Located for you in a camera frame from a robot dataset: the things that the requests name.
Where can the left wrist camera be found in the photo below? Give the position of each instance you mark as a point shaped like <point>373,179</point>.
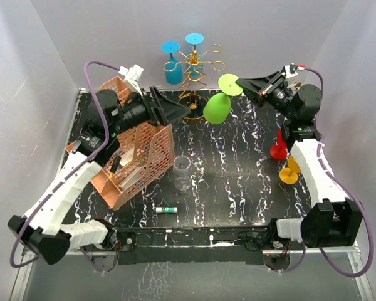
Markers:
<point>132,76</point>

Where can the pink plastic file organizer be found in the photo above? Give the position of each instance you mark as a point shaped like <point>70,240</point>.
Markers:
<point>148,145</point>

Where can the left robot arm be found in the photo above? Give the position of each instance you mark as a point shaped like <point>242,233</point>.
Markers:
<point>41,229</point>

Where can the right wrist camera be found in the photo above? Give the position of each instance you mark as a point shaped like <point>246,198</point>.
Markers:
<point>292,70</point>

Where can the silver box in organizer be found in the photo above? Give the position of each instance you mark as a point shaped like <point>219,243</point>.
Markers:
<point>134,176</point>

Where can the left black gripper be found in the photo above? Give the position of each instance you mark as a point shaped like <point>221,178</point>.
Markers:
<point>167,111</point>

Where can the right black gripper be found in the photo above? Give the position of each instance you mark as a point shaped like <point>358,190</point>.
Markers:
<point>262,84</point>

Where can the green white glue stick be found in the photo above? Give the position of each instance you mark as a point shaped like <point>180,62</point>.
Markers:
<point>166,209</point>

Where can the cyan wine glass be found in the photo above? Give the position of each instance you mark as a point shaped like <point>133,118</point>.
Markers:
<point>194,39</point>

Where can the red wine glass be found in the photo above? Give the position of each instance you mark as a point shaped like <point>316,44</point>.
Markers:
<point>279,151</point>

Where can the blue wine glass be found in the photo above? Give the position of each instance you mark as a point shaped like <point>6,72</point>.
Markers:
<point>172,68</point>

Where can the yellow wine glass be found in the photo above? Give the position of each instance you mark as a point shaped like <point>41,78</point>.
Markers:
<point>289,175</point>

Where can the green wine glass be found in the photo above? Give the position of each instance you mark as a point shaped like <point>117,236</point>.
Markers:
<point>218,107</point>

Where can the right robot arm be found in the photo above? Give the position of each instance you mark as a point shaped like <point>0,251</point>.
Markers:
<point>334,218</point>

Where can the black yellow marker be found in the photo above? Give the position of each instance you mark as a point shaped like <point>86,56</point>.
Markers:
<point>115,165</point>

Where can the clear wine glass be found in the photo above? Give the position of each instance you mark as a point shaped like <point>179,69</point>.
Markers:
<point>182,173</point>

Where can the gold wire glass rack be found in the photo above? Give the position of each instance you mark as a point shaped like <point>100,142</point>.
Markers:
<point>193,79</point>

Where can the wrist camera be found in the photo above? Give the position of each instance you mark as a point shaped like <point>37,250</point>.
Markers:
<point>292,70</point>
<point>132,76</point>

